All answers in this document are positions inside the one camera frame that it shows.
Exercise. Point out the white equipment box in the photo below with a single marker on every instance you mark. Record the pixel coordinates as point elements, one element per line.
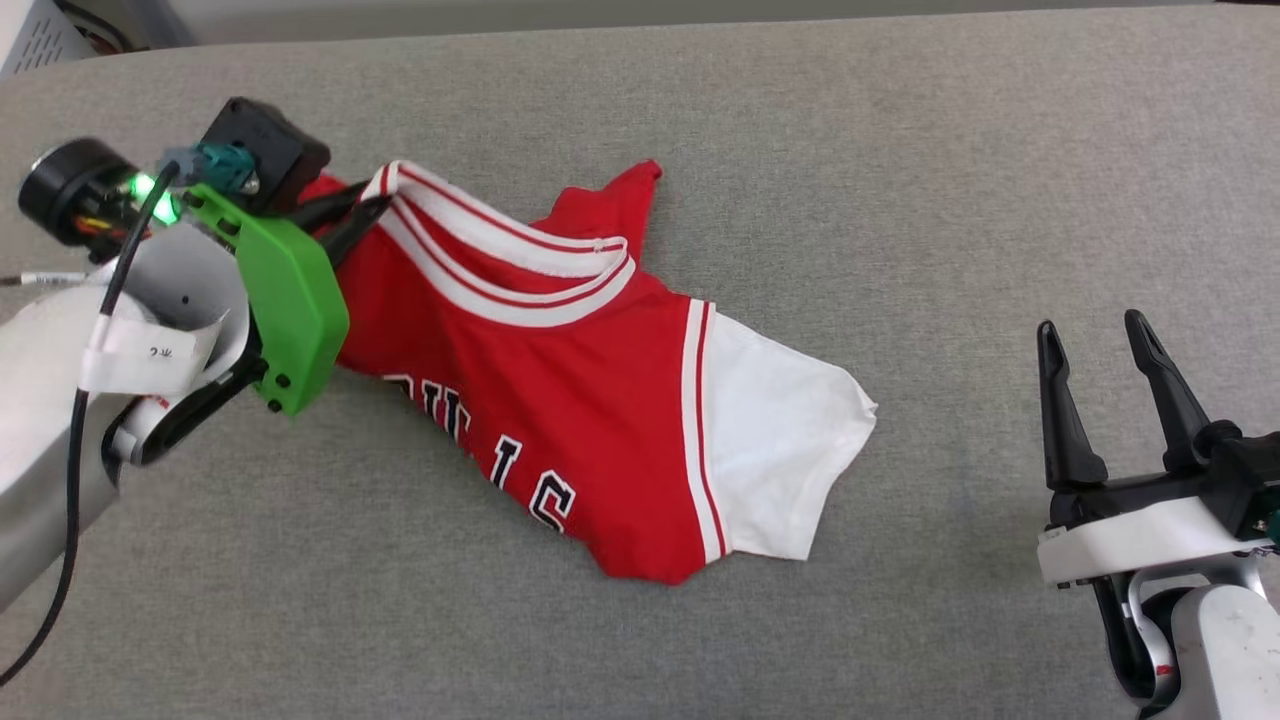
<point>40,40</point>

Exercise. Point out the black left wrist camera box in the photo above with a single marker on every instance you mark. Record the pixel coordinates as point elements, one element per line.
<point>265,150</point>

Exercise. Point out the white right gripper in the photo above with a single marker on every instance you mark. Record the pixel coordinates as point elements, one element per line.
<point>1130,540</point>

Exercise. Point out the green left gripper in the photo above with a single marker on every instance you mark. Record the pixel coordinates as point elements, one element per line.
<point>290,310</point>

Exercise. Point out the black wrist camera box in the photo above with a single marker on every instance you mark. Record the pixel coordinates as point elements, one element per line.
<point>265,150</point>
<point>1250,470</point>

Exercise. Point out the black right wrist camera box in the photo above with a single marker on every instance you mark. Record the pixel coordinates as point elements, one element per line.
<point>1250,470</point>

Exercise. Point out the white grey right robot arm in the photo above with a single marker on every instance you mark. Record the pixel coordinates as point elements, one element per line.
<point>1220,650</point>

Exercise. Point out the red and white basketball jersey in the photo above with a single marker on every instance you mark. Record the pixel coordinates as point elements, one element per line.
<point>570,400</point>

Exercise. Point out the white partition panel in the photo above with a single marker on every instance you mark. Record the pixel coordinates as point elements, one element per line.
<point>700,8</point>

